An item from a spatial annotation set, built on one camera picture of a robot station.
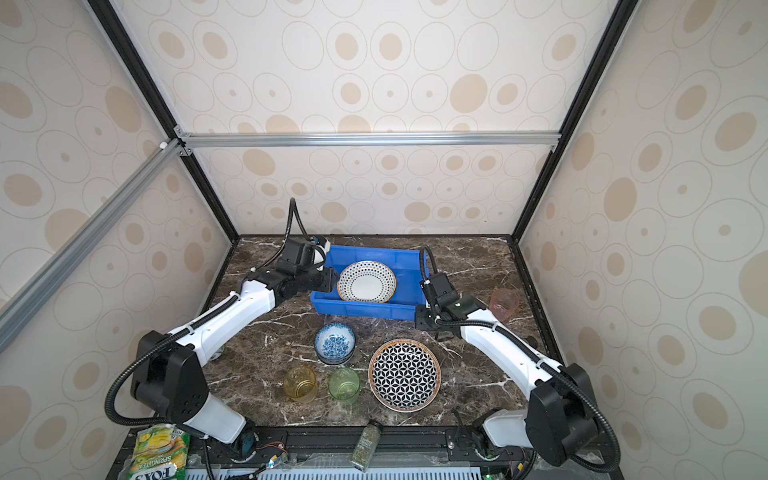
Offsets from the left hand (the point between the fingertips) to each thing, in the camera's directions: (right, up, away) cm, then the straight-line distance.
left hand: (343, 271), depth 84 cm
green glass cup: (0, -32, -1) cm, 32 cm away
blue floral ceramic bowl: (-3, -22, +3) cm, 22 cm away
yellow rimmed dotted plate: (+5, -5, +21) cm, 22 cm away
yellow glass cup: (-12, -31, -1) cm, 34 cm away
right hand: (+23, -13, +1) cm, 26 cm away
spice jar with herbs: (+7, -41, -14) cm, 44 cm away
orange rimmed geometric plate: (+17, -29, -1) cm, 34 cm away
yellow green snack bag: (-41, -43, -14) cm, 61 cm away
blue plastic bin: (+17, -12, +14) cm, 24 cm away
